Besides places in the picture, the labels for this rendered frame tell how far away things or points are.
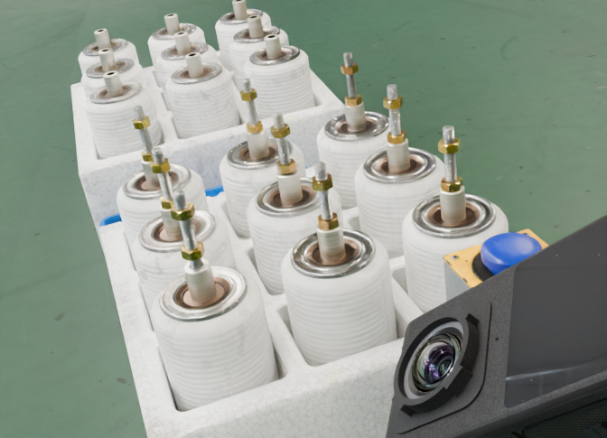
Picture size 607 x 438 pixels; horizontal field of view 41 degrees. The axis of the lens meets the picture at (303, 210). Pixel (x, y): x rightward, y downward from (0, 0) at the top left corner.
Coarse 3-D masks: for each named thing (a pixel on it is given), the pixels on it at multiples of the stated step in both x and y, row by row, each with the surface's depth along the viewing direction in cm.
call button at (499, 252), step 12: (492, 240) 56; (504, 240) 56; (516, 240) 55; (528, 240) 55; (492, 252) 55; (504, 252) 54; (516, 252) 54; (528, 252) 54; (492, 264) 54; (504, 264) 53
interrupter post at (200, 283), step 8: (208, 264) 68; (184, 272) 68; (192, 272) 67; (200, 272) 67; (208, 272) 67; (192, 280) 67; (200, 280) 67; (208, 280) 68; (192, 288) 68; (200, 288) 68; (208, 288) 68; (192, 296) 68; (200, 296) 68; (208, 296) 68
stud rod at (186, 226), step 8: (176, 192) 64; (176, 200) 64; (184, 200) 64; (176, 208) 65; (184, 208) 65; (184, 224) 65; (184, 232) 66; (192, 232) 66; (184, 240) 66; (192, 240) 66; (192, 248) 66; (192, 264) 67; (200, 264) 67
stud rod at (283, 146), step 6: (276, 114) 77; (282, 114) 77; (276, 120) 77; (282, 120) 77; (276, 126) 77; (282, 126) 77; (276, 138) 78; (282, 138) 78; (282, 144) 78; (282, 150) 78; (288, 150) 79; (282, 156) 79; (288, 156) 79; (282, 162) 79; (288, 162) 79
